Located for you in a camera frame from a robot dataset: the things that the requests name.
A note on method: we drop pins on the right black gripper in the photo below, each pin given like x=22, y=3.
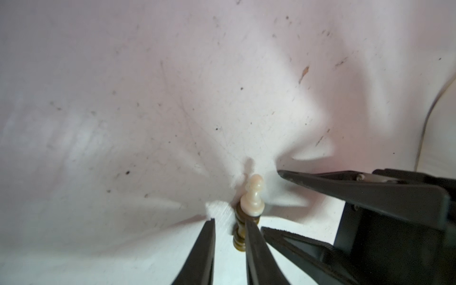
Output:
x=390, y=250

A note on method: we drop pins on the dark bronze piece pair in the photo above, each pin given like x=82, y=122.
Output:
x=239, y=229

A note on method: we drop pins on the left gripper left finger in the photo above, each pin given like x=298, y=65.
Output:
x=198, y=268

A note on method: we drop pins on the white plastic storage box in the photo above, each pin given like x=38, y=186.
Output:
x=437, y=150

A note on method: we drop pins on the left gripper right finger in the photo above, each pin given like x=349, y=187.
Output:
x=262, y=268

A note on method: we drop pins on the small white pawn piece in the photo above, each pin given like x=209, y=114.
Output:
x=251, y=202

